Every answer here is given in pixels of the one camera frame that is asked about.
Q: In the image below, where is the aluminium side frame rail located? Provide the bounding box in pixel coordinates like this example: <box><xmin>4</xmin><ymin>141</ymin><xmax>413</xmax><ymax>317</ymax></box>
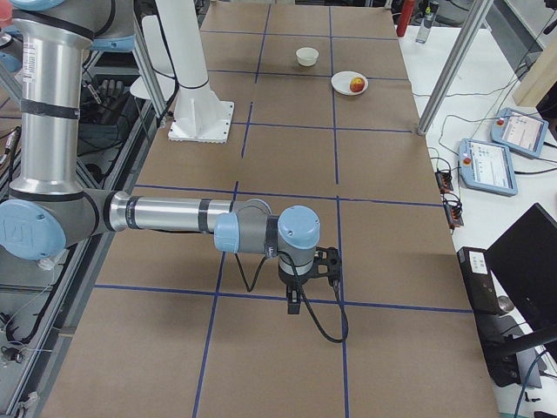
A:
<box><xmin>1</xmin><ymin>98</ymin><xmax>157</xmax><ymax>417</ymax></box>

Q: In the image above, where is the black monitor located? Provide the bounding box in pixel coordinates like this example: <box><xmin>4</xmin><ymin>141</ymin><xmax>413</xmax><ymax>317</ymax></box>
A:
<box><xmin>486</xmin><ymin>203</ymin><xmax>556</xmax><ymax>331</ymax></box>

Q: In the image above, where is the aluminium frame post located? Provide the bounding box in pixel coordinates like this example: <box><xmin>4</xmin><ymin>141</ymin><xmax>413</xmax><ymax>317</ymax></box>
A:
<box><xmin>417</xmin><ymin>0</ymin><xmax>493</xmax><ymax>136</ymax></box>

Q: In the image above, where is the clear bottle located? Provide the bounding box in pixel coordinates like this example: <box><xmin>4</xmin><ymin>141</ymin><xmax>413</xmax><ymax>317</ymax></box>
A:
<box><xmin>415</xmin><ymin>0</ymin><xmax>439</xmax><ymax>44</ymax></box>

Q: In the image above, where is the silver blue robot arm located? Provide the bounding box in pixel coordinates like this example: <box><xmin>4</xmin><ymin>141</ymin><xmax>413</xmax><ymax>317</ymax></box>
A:
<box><xmin>1</xmin><ymin>1</ymin><xmax>323</xmax><ymax>314</ymax></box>

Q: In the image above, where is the far orange circuit board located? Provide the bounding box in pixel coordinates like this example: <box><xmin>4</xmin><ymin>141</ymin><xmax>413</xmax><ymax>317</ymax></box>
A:
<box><xmin>434</xmin><ymin>169</ymin><xmax>454</xmax><ymax>194</ymax></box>

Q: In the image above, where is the red bottle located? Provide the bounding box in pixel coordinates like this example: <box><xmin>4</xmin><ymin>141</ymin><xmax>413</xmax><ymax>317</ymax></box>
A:
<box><xmin>396</xmin><ymin>0</ymin><xmax>415</xmax><ymax>37</ymax></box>

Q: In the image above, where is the orange circuit board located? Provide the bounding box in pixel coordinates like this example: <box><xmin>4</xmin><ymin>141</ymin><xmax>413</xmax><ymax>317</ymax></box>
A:
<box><xmin>434</xmin><ymin>169</ymin><xmax>454</xmax><ymax>194</ymax></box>
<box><xmin>441</xmin><ymin>192</ymin><xmax>464</xmax><ymax>231</ymax></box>

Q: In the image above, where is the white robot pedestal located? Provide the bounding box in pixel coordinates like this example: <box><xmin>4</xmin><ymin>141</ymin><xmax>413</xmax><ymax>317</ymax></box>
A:
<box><xmin>142</xmin><ymin>1</ymin><xmax>234</xmax><ymax>143</ymax></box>

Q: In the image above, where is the black box with label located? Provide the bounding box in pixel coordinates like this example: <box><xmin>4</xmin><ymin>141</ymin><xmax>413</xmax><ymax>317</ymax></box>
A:
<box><xmin>457</xmin><ymin>246</ymin><xmax>515</xmax><ymax>315</ymax></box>

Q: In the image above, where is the near teach pendant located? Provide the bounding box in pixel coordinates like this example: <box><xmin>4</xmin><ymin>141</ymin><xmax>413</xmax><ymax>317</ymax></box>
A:
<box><xmin>459</xmin><ymin>138</ymin><xmax>518</xmax><ymax>196</ymax></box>

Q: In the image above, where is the far teach pendant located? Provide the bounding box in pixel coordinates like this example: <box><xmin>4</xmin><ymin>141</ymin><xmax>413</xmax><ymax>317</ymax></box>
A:
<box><xmin>491</xmin><ymin>108</ymin><xmax>548</xmax><ymax>158</ymax></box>

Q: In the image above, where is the white plate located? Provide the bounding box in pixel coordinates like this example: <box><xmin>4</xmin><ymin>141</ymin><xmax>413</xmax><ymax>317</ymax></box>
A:
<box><xmin>331</xmin><ymin>71</ymin><xmax>368</xmax><ymax>96</ymax></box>

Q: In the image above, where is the wooden board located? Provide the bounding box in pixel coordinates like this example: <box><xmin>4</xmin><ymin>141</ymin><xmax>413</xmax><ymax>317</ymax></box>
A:
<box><xmin>513</xmin><ymin>38</ymin><xmax>557</xmax><ymax>107</ymax></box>

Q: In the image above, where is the teach pendant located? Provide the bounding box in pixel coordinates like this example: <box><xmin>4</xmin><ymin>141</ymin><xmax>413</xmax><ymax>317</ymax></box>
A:
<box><xmin>459</xmin><ymin>138</ymin><xmax>518</xmax><ymax>196</ymax></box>
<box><xmin>491</xmin><ymin>108</ymin><xmax>548</xmax><ymax>158</ymax></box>

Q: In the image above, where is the red yellow apple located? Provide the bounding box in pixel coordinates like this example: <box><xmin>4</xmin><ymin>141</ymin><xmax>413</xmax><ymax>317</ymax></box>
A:
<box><xmin>349</xmin><ymin>77</ymin><xmax>366</xmax><ymax>93</ymax></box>

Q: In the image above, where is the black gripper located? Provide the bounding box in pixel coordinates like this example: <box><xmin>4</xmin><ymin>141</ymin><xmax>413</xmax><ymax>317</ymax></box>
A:
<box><xmin>278</xmin><ymin>260</ymin><xmax>318</xmax><ymax>314</ymax></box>

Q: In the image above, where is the white bowl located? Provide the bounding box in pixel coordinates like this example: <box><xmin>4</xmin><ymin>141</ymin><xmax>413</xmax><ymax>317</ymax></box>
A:
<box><xmin>295</xmin><ymin>47</ymin><xmax>319</xmax><ymax>67</ymax></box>

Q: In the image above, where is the near orange circuit board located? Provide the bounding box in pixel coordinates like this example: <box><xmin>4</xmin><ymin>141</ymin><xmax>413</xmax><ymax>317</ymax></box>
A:
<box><xmin>441</xmin><ymin>192</ymin><xmax>464</xmax><ymax>231</ymax></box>

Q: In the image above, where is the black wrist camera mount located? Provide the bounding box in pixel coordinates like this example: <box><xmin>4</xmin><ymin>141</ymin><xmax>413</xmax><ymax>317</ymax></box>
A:
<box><xmin>312</xmin><ymin>246</ymin><xmax>343</xmax><ymax>291</ymax></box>

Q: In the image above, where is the brown paper table mat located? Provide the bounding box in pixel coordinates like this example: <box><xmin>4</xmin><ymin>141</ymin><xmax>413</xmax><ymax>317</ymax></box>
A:
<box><xmin>43</xmin><ymin>3</ymin><xmax>498</xmax><ymax>417</ymax></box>

